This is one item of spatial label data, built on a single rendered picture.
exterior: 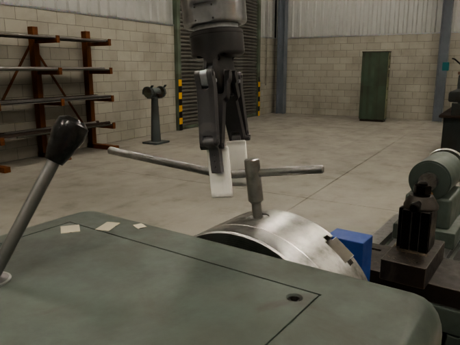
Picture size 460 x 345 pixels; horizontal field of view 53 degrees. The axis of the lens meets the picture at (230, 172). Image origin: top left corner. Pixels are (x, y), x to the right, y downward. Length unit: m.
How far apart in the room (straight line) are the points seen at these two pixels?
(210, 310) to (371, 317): 0.13
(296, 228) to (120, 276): 0.28
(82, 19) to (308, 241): 8.74
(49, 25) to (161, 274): 8.35
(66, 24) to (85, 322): 8.65
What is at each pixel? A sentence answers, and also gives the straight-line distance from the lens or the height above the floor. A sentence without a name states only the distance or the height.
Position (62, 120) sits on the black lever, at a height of 1.40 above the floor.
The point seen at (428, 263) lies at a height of 1.02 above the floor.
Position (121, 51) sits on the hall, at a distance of 9.88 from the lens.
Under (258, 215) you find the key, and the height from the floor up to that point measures 1.24.
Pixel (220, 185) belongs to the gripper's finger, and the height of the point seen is 1.29.
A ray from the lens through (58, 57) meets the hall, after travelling 8.80.
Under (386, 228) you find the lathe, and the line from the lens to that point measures 1.84.
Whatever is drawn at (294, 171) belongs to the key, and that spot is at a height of 1.31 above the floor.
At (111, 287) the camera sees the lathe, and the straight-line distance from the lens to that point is 0.44.
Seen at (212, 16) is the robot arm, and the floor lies 1.51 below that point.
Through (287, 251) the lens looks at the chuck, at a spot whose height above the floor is 1.22.
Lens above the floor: 1.45
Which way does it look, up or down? 13 degrees down
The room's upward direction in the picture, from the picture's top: straight up
